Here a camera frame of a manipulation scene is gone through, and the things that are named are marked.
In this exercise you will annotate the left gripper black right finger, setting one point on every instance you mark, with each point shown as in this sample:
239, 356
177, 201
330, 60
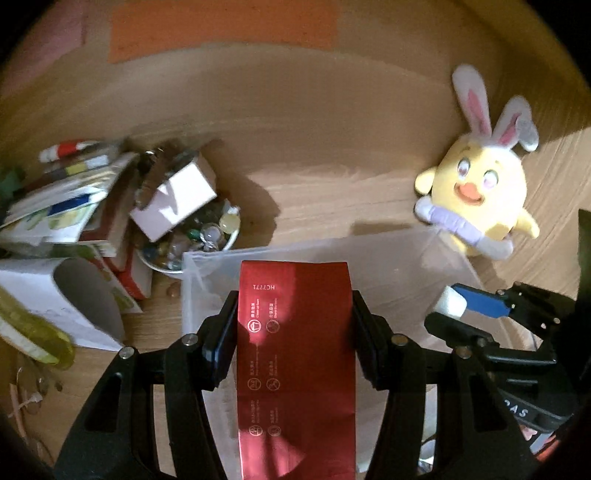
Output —
476, 436

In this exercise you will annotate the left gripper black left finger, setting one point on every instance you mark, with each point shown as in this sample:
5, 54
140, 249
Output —
113, 436

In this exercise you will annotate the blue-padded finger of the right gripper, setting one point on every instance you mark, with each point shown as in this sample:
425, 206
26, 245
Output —
503, 303

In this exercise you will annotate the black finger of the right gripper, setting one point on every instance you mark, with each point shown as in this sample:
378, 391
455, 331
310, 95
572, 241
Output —
457, 334

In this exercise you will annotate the white cylinder object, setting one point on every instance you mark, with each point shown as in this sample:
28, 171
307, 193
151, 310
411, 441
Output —
451, 303

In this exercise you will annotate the red foil packet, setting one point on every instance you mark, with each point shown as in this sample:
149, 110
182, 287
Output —
296, 371

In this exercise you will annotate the clear plastic storage bin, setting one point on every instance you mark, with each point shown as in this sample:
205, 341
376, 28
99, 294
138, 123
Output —
400, 274

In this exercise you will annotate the yellow chick bunny plush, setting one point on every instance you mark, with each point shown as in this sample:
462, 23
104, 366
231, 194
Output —
477, 193

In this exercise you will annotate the green spray bottle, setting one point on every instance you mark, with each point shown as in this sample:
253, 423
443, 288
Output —
34, 336

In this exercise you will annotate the white open cardboard box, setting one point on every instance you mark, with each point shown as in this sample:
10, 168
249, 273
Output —
69, 293

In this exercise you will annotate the bowl of glass beads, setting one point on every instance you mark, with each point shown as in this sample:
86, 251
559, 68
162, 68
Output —
210, 229

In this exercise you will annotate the small pink-white cardboard box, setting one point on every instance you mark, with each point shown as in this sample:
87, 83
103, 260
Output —
182, 194

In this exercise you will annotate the red white marker pen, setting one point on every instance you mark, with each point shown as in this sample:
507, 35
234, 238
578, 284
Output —
64, 149

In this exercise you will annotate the orange sticky note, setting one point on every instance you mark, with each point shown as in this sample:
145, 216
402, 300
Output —
144, 28

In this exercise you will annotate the pink sticky note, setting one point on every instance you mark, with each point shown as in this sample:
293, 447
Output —
59, 31

